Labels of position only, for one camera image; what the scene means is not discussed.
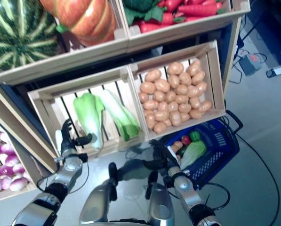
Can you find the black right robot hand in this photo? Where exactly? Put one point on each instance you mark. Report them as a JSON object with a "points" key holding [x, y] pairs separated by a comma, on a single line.
{"points": [[166, 162]]}

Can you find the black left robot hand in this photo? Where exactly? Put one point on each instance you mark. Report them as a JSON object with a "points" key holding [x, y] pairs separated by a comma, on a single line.
{"points": [[68, 147]]}

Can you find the green white napa cabbage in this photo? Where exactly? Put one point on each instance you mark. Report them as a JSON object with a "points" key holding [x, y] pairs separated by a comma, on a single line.
{"points": [[88, 113], [193, 151], [119, 110]]}

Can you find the blue plastic shopping basket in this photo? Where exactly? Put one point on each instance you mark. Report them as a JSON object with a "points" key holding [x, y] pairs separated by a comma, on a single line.
{"points": [[215, 150]]}

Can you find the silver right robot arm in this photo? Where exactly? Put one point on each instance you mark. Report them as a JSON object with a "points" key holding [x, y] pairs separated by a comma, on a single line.
{"points": [[185, 186]]}

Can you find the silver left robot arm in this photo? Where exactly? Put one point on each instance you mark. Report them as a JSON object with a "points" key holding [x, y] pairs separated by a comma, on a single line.
{"points": [[70, 166]]}

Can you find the dark green cucumber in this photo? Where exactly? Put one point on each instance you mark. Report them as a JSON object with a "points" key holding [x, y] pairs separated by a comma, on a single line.
{"points": [[182, 150]]}

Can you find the brown potato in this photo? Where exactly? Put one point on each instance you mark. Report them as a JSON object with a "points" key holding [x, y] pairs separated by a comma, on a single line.
{"points": [[163, 106], [194, 67], [161, 115], [171, 96], [198, 77], [175, 118], [143, 97], [185, 78], [185, 116], [182, 89], [175, 68], [159, 96], [150, 105], [167, 122], [162, 85], [178, 145], [147, 87], [150, 121], [184, 107], [202, 87], [160, 127], [194, 91], [173, 80], [181, 99], [173, 106], [153, 75], [195, 102], [205, 106], [195, 114]]}

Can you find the red tomato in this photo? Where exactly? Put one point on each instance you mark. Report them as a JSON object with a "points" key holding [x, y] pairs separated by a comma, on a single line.
{"points": [[186, 140]]}

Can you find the green bell pepper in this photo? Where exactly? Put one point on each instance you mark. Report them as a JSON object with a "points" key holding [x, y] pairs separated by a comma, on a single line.
{"points": [[195, 136]]}

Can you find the silver right robot leg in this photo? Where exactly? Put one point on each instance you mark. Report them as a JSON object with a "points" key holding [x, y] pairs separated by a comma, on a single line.
{"points": [[160, 202]]}

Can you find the silver robot leg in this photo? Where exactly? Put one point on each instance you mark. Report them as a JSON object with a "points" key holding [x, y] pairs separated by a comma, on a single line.
{"points": [[98, 202], [160, 202]]}

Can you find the wooden crate with cabbages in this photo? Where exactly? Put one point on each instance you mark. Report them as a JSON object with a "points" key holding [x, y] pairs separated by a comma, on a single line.
{"points": [[48, 110]]}

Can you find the silver left robot leg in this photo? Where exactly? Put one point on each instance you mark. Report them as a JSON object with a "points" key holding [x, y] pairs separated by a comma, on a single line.
{"points": [[98, 202]]}

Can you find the wooden crate with turnips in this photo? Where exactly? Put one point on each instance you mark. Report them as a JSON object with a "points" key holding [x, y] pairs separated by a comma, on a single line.
{"points": [[3, 197]]}

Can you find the wooden crate with melon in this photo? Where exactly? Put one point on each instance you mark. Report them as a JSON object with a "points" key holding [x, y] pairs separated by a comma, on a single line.
{"points": [[60, 63]]}

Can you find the wooden crate with potatoes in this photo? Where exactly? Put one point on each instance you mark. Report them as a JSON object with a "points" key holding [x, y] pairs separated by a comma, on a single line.
{"points": [[215, 77]]}

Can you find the striped green watermelon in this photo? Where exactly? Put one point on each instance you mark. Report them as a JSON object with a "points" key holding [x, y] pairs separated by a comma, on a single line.
{"points": [[18, 30]]}

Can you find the black box with orange device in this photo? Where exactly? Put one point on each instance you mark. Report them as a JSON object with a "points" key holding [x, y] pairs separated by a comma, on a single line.
{"points": [[249, 64]]}

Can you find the orange pumpkin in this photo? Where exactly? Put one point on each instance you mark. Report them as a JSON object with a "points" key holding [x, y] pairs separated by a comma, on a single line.
{"points": [[88, 18]]}

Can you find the wooden crate with carrots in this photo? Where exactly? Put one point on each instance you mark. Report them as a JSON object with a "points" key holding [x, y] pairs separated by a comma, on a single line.
{"points": [[178, 33]]}

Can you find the red carrot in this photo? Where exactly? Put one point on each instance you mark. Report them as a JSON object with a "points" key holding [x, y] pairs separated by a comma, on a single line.
{"points": [[167, 18], [196, 9], [150, 26], [201, 2], [174, 4], [189, 18]]}

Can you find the white power strip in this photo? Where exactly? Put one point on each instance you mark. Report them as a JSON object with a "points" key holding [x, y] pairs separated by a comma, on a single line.
{"points": [[280, 70]]}

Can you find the green fabric leaf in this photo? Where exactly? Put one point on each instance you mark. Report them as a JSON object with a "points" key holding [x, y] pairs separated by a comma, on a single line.
{"points": [[140, 15]]}

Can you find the dark green broccoli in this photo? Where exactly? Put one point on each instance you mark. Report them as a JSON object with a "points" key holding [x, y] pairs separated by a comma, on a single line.
{"points": [[138, 4]]}

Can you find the dark blue furniture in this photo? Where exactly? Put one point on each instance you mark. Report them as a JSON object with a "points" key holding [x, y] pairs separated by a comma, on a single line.
{"points": [[269, 26]]}

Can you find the wooden shelf frame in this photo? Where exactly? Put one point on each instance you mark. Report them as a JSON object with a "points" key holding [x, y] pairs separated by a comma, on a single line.
{"points": [[18, 131]]}

